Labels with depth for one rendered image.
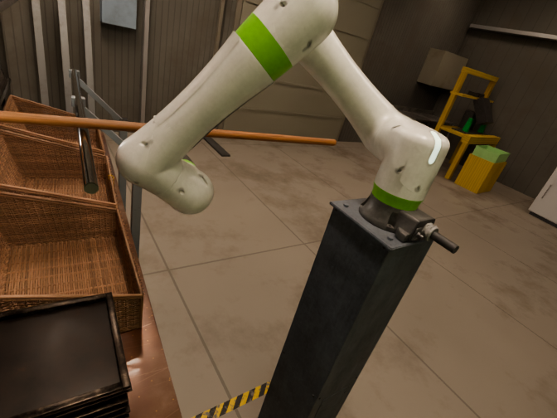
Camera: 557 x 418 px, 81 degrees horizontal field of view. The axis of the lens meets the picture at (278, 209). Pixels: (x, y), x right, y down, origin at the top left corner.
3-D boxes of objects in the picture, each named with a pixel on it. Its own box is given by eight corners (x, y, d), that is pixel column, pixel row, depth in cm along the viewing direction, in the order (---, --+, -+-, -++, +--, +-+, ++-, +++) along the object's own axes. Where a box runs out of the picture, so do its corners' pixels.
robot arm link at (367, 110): (403, 124, 100) (284, -33, 75) (433, 143, 87) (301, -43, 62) (370, 154, 104) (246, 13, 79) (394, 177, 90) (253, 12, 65)
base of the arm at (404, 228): (462, 255, 80) (475, 235, 77) (428, 267, 71) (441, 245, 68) (382, 202, 97) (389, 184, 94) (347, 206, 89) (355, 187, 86)
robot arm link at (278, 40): (337, 17, 68) (302, -42, 62) (360, 17, 57) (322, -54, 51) (269, 77, 71) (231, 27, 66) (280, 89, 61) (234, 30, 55)
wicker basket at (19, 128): (2, 175, 173) (-7, 123, 160) (14, 137, 213) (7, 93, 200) (106, 175, 198) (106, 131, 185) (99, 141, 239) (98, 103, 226)
